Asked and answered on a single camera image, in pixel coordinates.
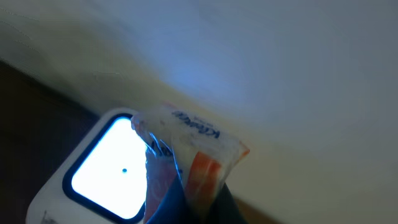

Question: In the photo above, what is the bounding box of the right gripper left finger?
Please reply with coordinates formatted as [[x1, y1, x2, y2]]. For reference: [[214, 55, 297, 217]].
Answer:
[[147, 177, 199, 224]]

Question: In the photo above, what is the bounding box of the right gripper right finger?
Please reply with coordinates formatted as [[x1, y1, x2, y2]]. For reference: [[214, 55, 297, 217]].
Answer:
[[214, 184, 247, 224]]

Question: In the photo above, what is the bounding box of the orange tissue pack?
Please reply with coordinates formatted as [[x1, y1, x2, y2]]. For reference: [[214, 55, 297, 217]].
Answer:
[[131, 106, 250, 223]]

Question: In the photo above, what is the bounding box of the white barcode scanner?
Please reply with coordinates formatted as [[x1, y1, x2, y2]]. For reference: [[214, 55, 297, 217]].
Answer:
[[25, 108, 147, 224]]

